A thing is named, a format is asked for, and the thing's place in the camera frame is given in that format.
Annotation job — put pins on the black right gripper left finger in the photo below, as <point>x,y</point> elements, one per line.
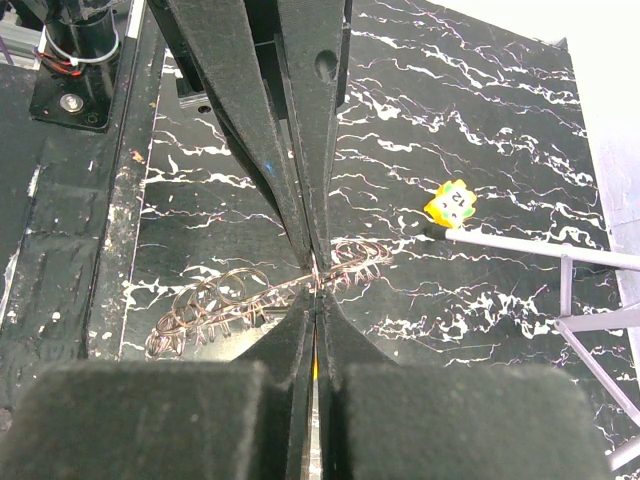
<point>243,419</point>

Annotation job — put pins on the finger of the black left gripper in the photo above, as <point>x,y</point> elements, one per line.
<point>215,49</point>
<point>312,37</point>

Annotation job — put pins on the yellow toy block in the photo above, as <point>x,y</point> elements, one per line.
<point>452,204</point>

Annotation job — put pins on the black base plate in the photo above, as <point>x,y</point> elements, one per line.
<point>70,210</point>

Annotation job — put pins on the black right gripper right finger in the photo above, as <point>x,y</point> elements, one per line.
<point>383,420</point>

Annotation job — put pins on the metal key ring disc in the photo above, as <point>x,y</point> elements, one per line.
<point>204,310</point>

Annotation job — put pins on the lilac music stand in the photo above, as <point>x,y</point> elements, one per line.
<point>503,300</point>

